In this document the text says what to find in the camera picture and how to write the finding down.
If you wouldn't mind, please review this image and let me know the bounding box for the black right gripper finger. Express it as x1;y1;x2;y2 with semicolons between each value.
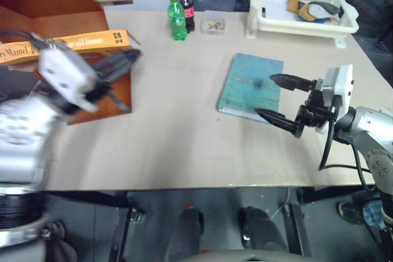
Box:
269;73;312;92
254;107;298;136

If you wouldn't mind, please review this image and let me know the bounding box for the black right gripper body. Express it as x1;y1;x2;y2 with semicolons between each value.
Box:
294;79;338;139

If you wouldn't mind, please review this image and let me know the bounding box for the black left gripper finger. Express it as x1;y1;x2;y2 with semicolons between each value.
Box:
107;90;132;114
95;48;143;82

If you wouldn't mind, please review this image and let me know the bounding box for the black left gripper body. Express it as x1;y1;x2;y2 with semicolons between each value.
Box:
87;72;114;106

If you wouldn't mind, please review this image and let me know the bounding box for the teal hardcover book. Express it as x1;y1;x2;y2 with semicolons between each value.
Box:
216;52;284;125

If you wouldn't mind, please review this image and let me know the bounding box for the orange hardcover book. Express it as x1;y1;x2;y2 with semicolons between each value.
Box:
0;29;136;66

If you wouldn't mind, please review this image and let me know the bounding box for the white plastic basket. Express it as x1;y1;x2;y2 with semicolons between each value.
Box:
244;0;360;49

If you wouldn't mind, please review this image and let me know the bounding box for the green soda bottle yellow cap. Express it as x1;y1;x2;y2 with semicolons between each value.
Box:
167;0;189;42

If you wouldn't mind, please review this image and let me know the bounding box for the yellow cloth glove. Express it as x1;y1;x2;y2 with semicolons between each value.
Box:
286;0;309;20

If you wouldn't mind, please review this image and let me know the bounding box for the grey white cloth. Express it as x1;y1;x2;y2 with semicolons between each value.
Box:
302;1;344;23

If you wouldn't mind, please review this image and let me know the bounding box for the cola bottle red cap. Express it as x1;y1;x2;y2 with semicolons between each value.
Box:
178;0;197;33

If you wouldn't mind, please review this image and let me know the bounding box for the clear box of coloured pins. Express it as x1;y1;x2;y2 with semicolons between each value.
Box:
201;10;227;37

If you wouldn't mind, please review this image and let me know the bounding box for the dark shoe with jeans leg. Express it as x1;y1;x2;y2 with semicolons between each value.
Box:
337;199;385;229

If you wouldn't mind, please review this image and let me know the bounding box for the dark rounded shape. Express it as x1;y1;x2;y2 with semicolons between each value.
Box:
238;206;290;254

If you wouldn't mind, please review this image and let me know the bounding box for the grey robot torso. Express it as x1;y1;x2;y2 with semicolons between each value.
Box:
183;249;317;262

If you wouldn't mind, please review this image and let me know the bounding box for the brown shoe with dark trouser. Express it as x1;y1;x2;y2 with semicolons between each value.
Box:
39;220;78;262

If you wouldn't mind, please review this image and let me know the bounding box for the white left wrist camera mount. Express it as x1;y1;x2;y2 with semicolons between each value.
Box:
37;40;99;113

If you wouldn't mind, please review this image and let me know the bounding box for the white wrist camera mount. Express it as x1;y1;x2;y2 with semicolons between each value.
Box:
37;40;99;113
321;64;354;136

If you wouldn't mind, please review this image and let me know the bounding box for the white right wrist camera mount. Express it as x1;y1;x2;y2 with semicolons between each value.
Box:
321;64;354;136

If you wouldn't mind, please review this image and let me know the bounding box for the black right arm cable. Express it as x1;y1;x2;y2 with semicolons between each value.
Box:
317;117;382;191

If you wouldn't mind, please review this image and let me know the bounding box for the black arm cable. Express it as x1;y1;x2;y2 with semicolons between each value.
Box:
0;29;47;48
317;117;382;191

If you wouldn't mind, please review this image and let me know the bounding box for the thin white cable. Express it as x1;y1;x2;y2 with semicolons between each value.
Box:
270;187;291;217

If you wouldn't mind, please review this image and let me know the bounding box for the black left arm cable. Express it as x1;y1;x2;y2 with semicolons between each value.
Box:
0;29;47;48

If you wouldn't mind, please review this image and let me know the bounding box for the black metal table frame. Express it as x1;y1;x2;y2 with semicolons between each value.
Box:
45;185;380;262

